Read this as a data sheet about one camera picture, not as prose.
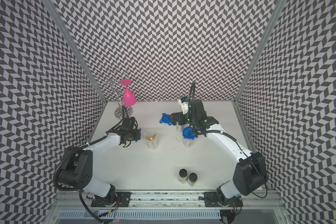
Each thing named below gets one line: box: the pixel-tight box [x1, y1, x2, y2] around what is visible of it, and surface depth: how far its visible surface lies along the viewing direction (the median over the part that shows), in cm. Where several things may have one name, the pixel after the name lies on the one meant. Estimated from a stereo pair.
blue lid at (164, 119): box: [159, 112, 172, 126], surface depth 108 cm
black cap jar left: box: [177, 168, 189, 185], surface depth 74 cm
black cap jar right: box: [186, 172, 198, 188], surface depth 74 cm
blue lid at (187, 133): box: [182, 126, 196, 140], surface depth 85 cm
